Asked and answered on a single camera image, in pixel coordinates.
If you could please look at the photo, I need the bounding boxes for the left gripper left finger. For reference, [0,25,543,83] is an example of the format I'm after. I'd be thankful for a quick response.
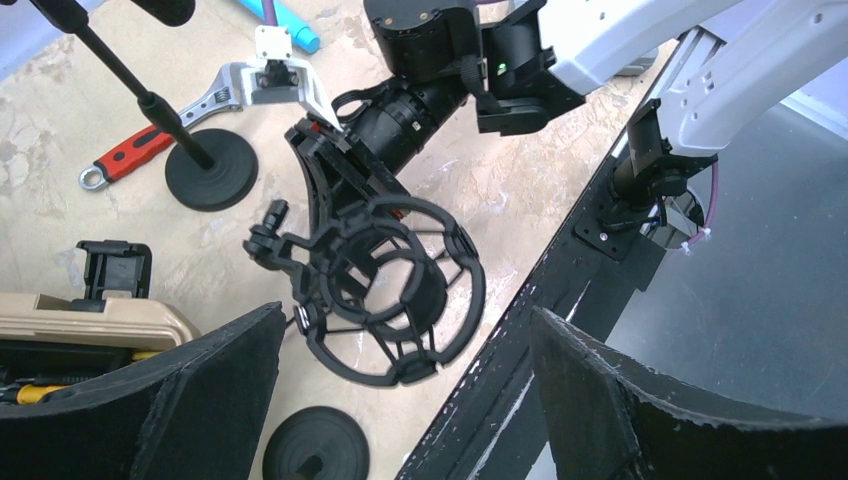
[1,302,286,479]

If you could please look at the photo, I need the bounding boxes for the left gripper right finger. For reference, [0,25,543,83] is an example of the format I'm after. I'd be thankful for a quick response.
[529,308,847,479]

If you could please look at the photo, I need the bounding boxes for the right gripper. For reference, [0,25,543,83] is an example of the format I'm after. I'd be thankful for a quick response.
[284,116,410,233]

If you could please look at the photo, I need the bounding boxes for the black tripod shock-mount stand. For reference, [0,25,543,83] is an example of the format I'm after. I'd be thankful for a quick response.
[243,195,486,388]

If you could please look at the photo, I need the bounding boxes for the black round-base mic stand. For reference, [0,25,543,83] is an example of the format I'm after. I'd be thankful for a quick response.
[32,1,259,212]

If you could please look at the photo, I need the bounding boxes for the blue microphone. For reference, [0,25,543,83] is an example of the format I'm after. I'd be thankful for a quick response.
[239,0,321,54]

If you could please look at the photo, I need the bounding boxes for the black handheld microphone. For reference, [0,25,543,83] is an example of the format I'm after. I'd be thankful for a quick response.
[132,0,196,27]

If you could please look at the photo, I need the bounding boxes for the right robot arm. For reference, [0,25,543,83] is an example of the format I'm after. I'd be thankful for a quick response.
[286,1,847,259]

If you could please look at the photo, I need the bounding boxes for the yellow screwdriver in toolbox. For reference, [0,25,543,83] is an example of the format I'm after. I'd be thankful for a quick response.
[1,384,64,405]

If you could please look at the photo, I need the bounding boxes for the tan plastic toolbox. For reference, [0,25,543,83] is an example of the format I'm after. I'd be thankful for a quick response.
[1,240,200,389]

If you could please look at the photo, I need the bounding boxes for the black round shock-mount stand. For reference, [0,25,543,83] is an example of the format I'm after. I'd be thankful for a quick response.
[262,406,370,479]

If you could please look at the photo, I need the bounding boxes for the red-handled adjustable wrench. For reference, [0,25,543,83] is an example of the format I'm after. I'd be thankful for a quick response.
[78,62,245,191]

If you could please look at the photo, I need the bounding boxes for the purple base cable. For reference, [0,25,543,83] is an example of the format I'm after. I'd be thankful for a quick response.
[678,162,721,252]

